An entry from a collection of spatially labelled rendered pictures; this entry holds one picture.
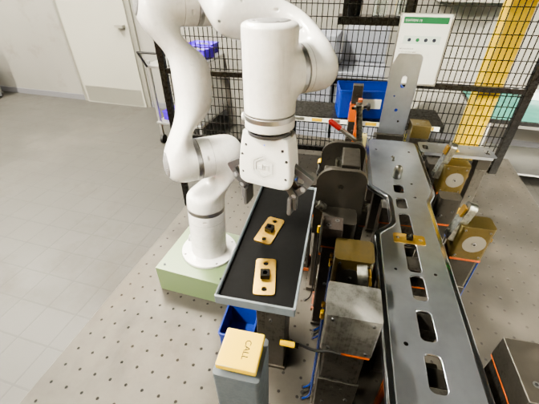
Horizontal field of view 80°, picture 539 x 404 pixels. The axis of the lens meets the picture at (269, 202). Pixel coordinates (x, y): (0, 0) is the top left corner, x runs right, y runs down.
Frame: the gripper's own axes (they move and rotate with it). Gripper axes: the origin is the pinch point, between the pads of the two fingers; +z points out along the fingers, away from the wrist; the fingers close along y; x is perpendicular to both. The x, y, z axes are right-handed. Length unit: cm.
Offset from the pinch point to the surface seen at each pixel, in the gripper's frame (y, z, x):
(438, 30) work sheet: 27, -15, 131
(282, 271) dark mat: 6.6, 7.7, -9.3
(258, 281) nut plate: 3.6, 7.4, -13.5
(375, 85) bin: 5, 9, 124
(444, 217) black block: 42, 32, 56
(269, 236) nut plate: 0.9, 7.4, -1.9
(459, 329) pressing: 41.7, 23.5, 3.6
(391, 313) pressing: 28.2, 23.6, 2.1
